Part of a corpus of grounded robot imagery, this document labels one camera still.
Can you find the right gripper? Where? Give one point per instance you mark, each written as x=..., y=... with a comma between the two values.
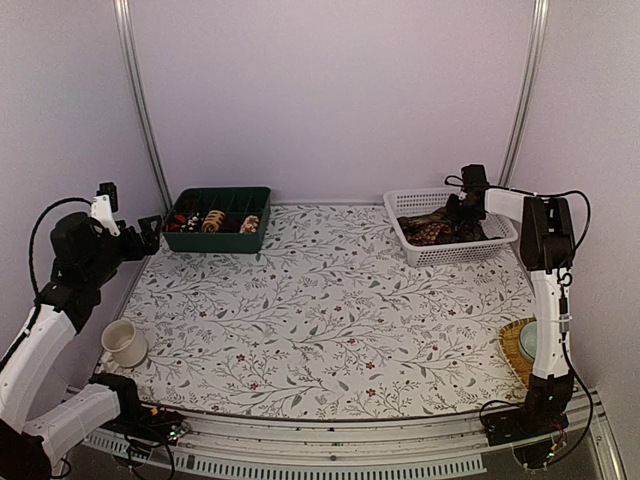
x=450, y=205

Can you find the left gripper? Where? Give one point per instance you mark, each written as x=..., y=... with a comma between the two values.
x=140, y=250

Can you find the dark floral necktie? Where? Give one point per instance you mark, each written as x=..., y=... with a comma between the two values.
x=466, y=230

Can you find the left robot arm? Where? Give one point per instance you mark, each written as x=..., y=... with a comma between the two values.
x=88, y=247

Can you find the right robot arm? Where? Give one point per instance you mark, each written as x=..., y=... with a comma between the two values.
x=547, y=249

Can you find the red black rolled tie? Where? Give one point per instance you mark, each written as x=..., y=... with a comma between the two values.
x=176, y=223

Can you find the brown patterned necktie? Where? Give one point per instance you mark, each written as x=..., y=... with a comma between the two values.
x=427, y=230

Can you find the white dotted black rolled tie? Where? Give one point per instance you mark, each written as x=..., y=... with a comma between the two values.
x=193, y=223

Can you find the green divided organizer box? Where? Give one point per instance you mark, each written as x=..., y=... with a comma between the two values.
x=241, y=201

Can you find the yellow striped rolled tie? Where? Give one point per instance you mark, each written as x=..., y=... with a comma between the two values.
x=213, y=221

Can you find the white plastic basket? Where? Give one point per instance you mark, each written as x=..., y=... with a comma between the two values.
x=424, y=201

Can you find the dark maroon rolled tie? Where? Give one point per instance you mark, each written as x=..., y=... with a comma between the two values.
x=231, y=224

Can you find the cream ceramic mug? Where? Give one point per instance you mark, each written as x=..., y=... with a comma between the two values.
x=125, y=343

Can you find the pale green bowl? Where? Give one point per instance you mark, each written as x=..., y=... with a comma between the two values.
x=527, y=341

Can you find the woven bamboo tray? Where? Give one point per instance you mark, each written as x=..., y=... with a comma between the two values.
x=519, y=362

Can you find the floral patterned table mat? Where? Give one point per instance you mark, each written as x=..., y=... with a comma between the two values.
x=327, y=322

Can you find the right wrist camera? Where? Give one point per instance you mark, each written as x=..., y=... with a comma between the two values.
x=474, y=178

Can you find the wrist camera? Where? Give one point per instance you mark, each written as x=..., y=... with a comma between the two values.
x=474, y=178
x=104, y=205

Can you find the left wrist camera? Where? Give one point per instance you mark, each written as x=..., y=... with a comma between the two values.
x=104, y=205

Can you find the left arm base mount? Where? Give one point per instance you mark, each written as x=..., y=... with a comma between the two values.
x=149, y=434

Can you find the front aluminium rail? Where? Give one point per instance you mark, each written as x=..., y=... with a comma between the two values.
x=434, y=447

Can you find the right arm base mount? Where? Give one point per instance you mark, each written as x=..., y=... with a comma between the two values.
x=536, y=442

